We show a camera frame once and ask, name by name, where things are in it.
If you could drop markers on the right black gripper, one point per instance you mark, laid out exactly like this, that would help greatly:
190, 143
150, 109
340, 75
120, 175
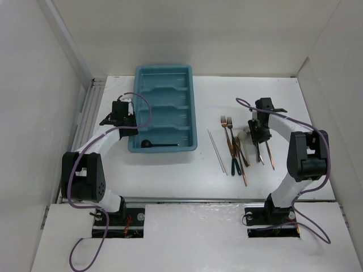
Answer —
257, 137

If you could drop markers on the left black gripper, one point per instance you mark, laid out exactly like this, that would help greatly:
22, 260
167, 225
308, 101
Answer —
131, 132

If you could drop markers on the dark wooden spoon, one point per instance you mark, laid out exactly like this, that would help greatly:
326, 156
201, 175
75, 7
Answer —
270, 155

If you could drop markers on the white plastic spoon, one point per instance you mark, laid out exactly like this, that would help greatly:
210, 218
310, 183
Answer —
242, 135

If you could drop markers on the copper fork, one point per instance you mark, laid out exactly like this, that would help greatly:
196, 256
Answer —
230, 127
229, 143

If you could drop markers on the black plastic spoon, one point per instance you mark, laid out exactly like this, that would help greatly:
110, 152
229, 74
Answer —
148, 144

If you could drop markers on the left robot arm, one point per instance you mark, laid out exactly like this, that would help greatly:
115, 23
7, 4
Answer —
82, 177

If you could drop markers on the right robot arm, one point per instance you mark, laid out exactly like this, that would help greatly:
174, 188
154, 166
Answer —
308, 156

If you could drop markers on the blue plastic cutlery tray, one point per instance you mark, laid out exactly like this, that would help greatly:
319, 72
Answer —
165, 107

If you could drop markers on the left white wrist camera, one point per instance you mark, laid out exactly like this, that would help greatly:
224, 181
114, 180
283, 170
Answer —
127, 105

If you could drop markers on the gold green-handled chopstick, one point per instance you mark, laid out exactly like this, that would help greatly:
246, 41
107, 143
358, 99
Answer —
235, 158
232, 159

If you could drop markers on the aluminium frame rail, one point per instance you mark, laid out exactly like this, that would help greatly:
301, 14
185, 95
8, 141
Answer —
86, 114

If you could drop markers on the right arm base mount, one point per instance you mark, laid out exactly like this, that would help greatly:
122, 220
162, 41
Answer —
279, 224

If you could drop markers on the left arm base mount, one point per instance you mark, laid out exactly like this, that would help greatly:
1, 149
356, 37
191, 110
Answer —
128, 223

